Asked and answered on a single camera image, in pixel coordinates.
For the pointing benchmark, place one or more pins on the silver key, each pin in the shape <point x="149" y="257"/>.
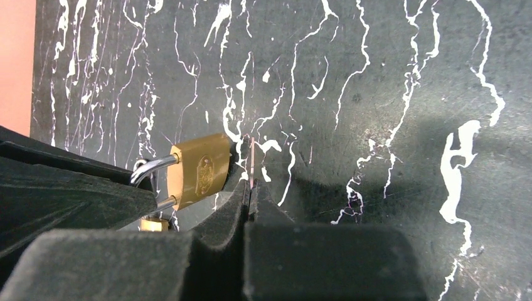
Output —
<point x="251" y="162"/>

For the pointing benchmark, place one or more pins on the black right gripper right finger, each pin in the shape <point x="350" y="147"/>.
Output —
<point x="246" y="250"/>

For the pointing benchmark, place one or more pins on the small brass padlock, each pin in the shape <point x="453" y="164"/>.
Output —
<point x="154" y="224"/>

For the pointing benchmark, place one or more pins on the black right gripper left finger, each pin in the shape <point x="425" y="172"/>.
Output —
<point x="44" y="188"/>

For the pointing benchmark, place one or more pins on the orange plastic file rack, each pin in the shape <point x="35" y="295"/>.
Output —
<point x="17" y="53"/>

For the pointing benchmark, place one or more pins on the large brass padlock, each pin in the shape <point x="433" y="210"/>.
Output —
<point x="196" y="169"/>

